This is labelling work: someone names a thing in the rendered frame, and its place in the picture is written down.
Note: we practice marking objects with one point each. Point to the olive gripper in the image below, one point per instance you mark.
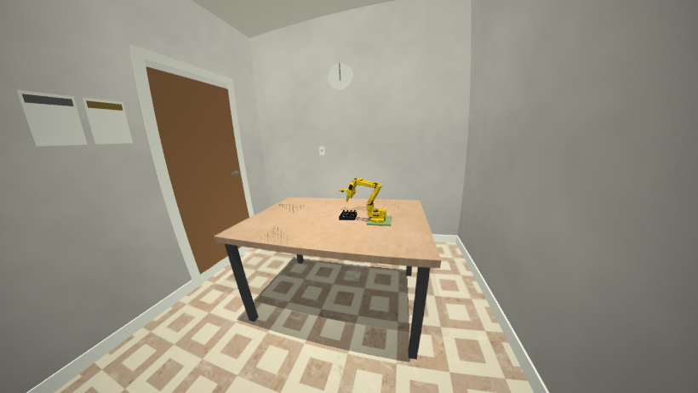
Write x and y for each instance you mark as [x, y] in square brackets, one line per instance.
[349, 193]

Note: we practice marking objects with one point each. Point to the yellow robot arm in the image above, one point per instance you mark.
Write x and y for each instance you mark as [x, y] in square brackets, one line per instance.
[378, 213]

